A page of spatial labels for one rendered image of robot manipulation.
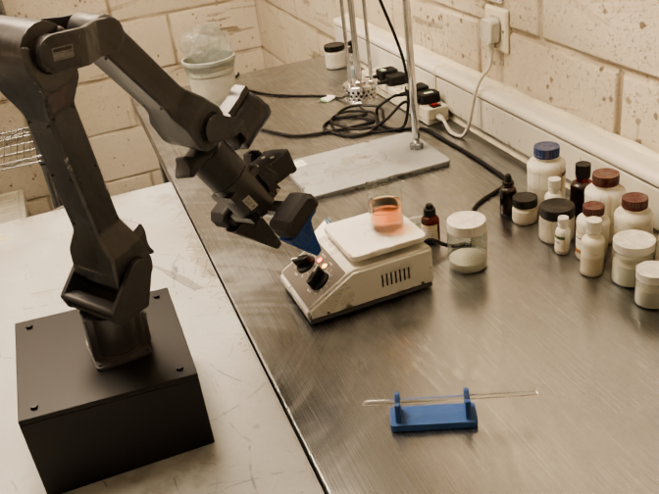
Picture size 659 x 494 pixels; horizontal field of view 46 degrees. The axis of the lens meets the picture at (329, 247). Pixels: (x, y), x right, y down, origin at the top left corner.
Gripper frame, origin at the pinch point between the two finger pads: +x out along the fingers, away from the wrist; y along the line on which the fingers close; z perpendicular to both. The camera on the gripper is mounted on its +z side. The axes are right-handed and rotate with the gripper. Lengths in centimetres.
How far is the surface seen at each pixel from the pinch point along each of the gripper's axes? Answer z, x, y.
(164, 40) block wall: 109, 35, 222
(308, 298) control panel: -4.2, 9.4, -0.3
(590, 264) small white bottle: 21.3, 30.0, -24.9
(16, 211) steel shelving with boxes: 15, 37, 229
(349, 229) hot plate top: 8.5, 9.7, 0.9
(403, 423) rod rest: -15.6, 12.0, -25.5
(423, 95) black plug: 62, 33, 37
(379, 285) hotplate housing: 2.8, 14.4, -6.0
